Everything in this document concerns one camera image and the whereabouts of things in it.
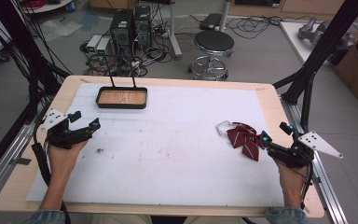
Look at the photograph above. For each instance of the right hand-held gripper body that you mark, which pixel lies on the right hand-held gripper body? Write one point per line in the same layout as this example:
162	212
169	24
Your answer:
292	155

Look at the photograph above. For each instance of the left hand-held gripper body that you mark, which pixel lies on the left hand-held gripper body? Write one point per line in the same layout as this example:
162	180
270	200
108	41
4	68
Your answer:
62	137

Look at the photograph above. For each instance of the red striped bow tie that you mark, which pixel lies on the red striped bow tie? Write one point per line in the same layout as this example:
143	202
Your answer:
245	140

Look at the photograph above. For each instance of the person's left hand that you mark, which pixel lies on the person's left hand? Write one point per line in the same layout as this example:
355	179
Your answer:
61	160

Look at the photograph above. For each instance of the person's right hand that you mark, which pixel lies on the person's right hand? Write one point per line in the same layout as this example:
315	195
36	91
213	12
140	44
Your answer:
293	179

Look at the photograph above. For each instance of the wooden table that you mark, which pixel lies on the wooden table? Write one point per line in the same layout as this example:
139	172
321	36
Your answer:
279	102

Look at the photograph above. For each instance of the black tray with wooden bottom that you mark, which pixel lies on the black tray with wooden bottom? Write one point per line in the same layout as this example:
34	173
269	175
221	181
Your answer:
122	97

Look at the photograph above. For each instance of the black tape strip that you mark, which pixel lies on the black tape strip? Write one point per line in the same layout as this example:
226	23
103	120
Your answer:
23	161

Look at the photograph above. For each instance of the denim sleeve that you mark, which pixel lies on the denim sleeve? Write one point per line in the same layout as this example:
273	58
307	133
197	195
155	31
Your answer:
45	217
287	215

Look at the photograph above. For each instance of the white foam mat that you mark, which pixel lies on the white foam mat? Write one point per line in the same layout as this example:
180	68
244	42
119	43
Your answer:
167	140

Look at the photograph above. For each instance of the small grey box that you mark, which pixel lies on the small grey box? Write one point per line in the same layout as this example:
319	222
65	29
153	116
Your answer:
93	43
103	46

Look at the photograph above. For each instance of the white board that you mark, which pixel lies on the white board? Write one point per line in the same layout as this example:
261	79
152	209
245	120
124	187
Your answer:
295	39

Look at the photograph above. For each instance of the black computer tower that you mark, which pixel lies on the black computer tower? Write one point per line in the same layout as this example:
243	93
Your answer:
143	26
121	31

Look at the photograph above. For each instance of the grey machine part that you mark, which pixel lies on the grey machine part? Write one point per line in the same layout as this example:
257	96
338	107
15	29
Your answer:
317	31

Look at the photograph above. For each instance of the black round stool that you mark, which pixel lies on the black round stool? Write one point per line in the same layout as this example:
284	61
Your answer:
214	42

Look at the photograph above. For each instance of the grey table leg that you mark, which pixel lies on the grey table leg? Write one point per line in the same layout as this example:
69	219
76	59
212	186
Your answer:
174	34

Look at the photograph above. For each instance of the flat black device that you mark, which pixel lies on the flat black device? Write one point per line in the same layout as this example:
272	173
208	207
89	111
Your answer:
211	21

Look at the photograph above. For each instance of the aluminium rail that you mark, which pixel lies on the aluminium rail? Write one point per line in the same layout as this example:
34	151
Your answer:
323	186
3	161

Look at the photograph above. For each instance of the black metal frame post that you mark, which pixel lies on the black metal frame post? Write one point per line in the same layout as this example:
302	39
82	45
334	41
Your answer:
320	53
24	46

